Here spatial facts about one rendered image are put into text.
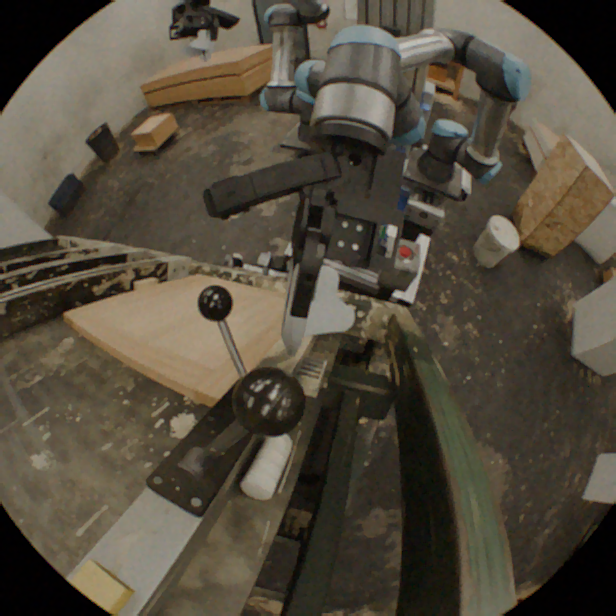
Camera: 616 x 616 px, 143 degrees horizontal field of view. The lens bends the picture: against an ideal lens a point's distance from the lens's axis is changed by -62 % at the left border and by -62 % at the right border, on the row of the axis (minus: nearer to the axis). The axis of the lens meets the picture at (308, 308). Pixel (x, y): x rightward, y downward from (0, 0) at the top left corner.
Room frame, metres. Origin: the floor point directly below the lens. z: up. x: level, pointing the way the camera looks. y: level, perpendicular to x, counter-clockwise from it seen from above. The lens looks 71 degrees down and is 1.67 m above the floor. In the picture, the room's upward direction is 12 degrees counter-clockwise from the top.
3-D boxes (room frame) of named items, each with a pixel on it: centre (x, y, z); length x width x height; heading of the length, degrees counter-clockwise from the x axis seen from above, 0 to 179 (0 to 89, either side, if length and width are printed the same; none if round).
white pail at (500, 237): (0.70, -1.54, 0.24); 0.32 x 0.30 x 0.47; 54
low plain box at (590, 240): (0.80, -3.78, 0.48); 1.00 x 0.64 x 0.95; 54
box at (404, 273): (0.37, -0.35, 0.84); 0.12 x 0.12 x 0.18; 63
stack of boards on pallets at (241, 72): (4.93, 0.89, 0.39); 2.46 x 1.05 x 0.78; 54
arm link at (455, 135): (0.64, -0.59, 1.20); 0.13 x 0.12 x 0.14; 26
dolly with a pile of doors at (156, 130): (3.45, 1.58, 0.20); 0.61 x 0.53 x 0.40; 54
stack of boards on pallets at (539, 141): (1.43, -4.61, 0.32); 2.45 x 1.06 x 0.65; 54
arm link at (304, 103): (0.94, -0.18, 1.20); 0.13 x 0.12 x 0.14; 55
